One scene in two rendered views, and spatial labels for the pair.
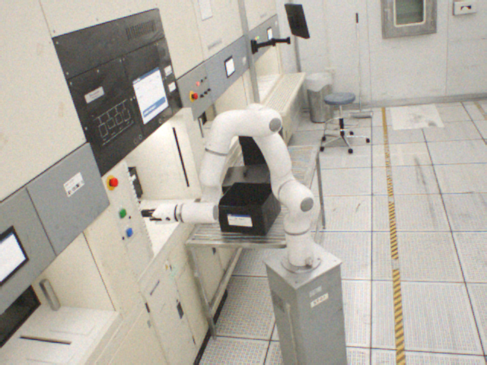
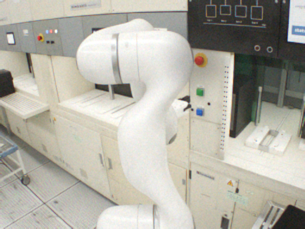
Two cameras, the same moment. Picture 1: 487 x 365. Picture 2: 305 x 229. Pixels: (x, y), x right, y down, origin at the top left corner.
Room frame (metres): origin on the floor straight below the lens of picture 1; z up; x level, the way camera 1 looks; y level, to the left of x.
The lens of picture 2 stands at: (1.82, -0.60, 1.61)
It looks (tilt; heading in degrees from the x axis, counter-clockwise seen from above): 25 degrees down; 111
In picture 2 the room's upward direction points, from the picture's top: 4 degrees counter-clockwise
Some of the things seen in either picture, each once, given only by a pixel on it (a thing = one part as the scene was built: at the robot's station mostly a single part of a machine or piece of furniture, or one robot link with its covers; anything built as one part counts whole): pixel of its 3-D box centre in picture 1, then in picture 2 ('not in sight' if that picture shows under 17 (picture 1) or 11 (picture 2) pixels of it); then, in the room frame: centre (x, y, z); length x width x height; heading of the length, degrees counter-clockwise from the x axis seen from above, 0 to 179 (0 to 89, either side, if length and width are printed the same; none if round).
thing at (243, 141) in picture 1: (262, 142); not in sight; (2.95, -0.23, 0.89); 0.29 x 0.29 x 0.25; 73
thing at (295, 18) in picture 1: (280, 28); not in sight; (3.72, -0.59, 1.57); 0.53 x 0.40 x 0.36; 70
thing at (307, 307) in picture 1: (308, 318); not in sight; (1.64, -0.22, 0.38); 0.28 x 0.28 x 0.76; 25
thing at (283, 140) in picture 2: not in sight; (269, 139); (1.99, 0.71, 0.89); 0.22 x 0.21 x 0.04; 70
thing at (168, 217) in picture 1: (168, 213); (171, 108); (1.55, 0.31, 1.20); 0.11 x 0.10 x 0.07; 70
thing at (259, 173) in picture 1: (246, 179); not in sight; (2.51, -0.05, 0.83); 0.29 x 0.29 x 0.13; 77
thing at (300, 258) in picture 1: (299, 244); not in sight; (1.64, -0.22, 0.85); 0.19 x 0.19 x 0.18
